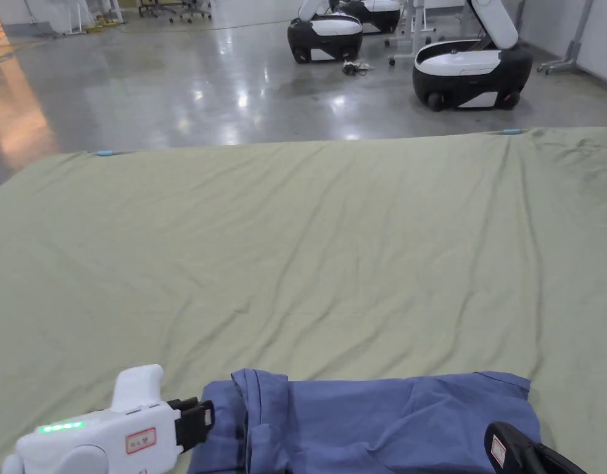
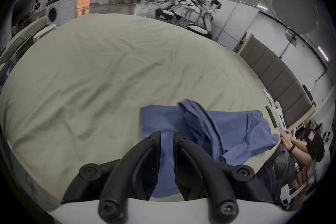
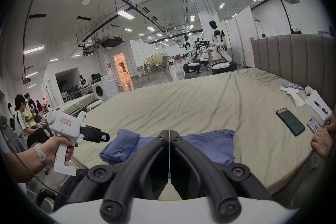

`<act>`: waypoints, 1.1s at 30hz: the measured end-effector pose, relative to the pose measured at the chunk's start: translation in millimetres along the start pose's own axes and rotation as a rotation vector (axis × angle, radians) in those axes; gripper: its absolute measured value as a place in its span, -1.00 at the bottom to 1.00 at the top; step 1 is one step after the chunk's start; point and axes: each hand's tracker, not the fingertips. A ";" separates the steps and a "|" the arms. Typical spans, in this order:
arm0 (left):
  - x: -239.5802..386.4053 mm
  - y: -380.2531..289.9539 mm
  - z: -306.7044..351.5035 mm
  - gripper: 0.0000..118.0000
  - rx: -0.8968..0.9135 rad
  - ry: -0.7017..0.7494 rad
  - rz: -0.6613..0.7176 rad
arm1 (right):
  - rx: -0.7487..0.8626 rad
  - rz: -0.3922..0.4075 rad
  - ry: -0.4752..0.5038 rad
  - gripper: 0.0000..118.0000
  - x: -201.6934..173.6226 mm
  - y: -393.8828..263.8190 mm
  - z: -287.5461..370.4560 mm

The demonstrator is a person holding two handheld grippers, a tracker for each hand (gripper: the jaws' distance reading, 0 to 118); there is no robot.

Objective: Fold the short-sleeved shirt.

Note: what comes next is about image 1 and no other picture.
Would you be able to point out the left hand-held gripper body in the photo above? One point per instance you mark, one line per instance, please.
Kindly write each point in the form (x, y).
(101, 444)

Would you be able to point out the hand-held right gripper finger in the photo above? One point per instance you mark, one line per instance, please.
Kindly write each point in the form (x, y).
(520, 454)

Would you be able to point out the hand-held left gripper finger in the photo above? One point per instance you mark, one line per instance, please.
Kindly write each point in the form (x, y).
(207, 414)

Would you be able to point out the black and white mobile robot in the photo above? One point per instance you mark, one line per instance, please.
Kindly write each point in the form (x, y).
(474, 69)
(323, 34)
(377, 15)

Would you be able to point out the blue shirt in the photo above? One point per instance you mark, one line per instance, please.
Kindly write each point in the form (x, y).
(362, 424)

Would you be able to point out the bed with pale green sheet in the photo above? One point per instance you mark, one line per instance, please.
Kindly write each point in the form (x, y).
(303, 247)

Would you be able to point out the blue sheet clip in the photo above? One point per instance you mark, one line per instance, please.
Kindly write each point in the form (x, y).
(511, 132)
(105, 153)

